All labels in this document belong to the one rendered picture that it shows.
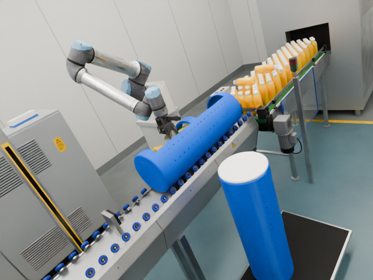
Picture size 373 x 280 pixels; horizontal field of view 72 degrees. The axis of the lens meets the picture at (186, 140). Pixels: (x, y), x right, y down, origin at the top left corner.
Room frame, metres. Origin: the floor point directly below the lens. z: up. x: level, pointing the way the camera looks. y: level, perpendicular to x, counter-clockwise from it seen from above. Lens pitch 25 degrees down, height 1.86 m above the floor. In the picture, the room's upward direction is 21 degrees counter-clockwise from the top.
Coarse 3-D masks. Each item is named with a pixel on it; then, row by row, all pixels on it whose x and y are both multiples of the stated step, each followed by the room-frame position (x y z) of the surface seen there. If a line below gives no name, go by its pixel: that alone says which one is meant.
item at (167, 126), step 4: (164, 116) 1.50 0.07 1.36; (156, 120) 1.51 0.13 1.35; (160, 120) 1.51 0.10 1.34; (164, 120) 1.51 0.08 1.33; (160, 124) 1.50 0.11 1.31; (164, 124) 1.50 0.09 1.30; (168, 124) 1.50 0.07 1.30; (160, 128) 1.50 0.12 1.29; (164, 128) 1.47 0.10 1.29; (168, 128) 1.50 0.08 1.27; (172, 128) 1.51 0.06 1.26; (160, 132) 1.52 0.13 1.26; (164, 132) 1.48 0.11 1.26; (168, 132) 1.48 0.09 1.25
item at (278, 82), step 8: (288, 48) 2.96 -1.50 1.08; (304, 48) 2.70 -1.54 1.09; (312, 48) 2.76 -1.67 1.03; (296, 56) 2.53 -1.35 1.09; (304, 56) 2.60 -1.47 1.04; (312, 56) 2.76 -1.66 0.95; (288, 64) 2.38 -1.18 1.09; (304, 64) 2.60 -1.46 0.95; (264, 72) 2.42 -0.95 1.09; (280, 72) 2.29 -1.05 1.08; (288, 72) 2.35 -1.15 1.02; (296, 72) 2.44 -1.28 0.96; (256, 80) 2.37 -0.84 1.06; (264, 80) 2.31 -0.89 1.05; (272, 80) 2.20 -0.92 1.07; (280, 80) 2.21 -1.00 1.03; (288, 80) 2.36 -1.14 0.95; (272, 88) 2.11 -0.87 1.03; (280, 88) 2.19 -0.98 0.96; (272, 96) 2.11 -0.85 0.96
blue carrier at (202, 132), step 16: (224, 96) 1.83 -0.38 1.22; (208, 112) 1.67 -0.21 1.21; (224, 112) 1.70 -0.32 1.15; (240, 112) 1.80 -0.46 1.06; (192, 128) 1.53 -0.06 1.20; (208, 128) 1.56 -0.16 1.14; (224, 128) 1.65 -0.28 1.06; (176, 144) 1.41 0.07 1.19; (192, 144) 1.44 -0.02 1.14; (208, 144) 1.52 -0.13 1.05; (144, 160) 1.35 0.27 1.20; (160, 160) 1.31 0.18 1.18; (176, 160) 1.33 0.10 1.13; (192, 160) 1.41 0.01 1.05; (144, 176) 1.42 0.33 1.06; (160, 176) 1.28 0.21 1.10; (176, 176) 1.31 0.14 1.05
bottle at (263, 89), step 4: (264, 84) 2.13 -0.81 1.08; (260, 88) 2.12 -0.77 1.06; (264, 88) 2.10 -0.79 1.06; (260, 92) 2.12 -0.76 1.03; (264, 92) 2.10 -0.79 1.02; (264, 96) 2.10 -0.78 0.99; (268, 96) 2.10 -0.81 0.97; (264, 100) 2.10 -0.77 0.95; (268, 100) 2.10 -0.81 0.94; (264, 104) 2.11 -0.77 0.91
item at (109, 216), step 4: (104, 212) 1.17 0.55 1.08; (108, 212) 1.17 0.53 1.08; (112, 212) 1.15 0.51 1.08; (104, 216) 1.15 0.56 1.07; (108, 216) 1.12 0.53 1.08; (112, 216) 1.11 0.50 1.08; (116, 216) 1.13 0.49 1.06; (108, 220) 1.14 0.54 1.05; (112, 220) 1.11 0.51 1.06; (116, 220) 1.12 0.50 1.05; (108, 224) 1.18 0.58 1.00; (112, 224) 1.12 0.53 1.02; (116, 224) 1.11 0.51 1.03; (112, 228) 1.16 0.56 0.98; (116, 228) 1.10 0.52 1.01; (120, 228) 1.11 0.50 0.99; (116, 232) 1.14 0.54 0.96; (120, 232) 1.11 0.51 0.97; (120, 236) 1.11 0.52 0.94
